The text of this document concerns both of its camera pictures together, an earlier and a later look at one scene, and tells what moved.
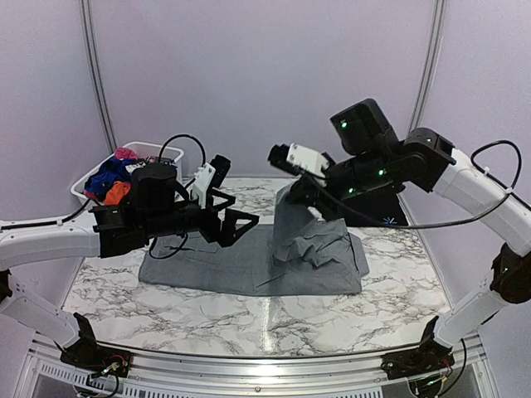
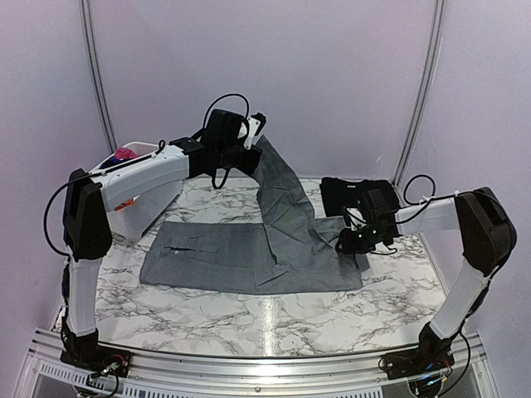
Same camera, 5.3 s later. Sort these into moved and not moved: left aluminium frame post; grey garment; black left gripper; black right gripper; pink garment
Moved: grey garment; black left gripper; black right gripper
Not moved: pink garment; left aluminium frame post
